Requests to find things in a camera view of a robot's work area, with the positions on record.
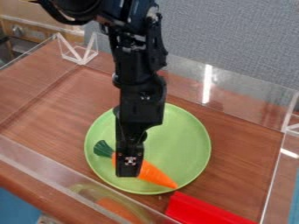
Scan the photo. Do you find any wooden shelf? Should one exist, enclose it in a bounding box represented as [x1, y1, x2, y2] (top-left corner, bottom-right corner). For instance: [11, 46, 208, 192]
[0, 15, 84, 43]

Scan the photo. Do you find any clear acrylic enclosure wall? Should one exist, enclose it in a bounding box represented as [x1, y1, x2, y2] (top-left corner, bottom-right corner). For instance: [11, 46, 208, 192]
[0, 38, 299, 224]

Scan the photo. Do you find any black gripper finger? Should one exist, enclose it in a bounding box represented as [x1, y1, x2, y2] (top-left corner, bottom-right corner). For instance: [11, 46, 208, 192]
[116, 143, 144, 178]

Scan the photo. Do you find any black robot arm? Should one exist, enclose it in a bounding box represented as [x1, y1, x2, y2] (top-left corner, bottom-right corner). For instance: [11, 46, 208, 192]
[33, 0, 167, 177]

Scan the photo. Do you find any cardboard box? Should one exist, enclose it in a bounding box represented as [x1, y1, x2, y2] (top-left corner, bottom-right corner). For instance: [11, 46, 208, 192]
[0, 0, 83, 31]

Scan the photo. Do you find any clear acrylic corner bracket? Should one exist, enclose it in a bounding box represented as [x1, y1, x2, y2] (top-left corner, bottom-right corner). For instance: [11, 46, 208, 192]
[56, 33, 99, 66]

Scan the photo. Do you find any green plate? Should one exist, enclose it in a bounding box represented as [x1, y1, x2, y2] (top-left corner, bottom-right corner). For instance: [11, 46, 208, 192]
[84, 103, 211, 195]

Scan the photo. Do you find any red plastic block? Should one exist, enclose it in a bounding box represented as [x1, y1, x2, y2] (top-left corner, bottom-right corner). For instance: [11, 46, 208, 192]
[165, 192, 256, 224]

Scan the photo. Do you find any orange toy carrot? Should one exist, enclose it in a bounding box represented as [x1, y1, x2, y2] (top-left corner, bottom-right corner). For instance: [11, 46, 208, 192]
[93, 140, 177, 189]

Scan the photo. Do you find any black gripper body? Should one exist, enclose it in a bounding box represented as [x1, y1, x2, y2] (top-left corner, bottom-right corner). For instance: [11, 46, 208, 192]
[113, 75, 167, 146]

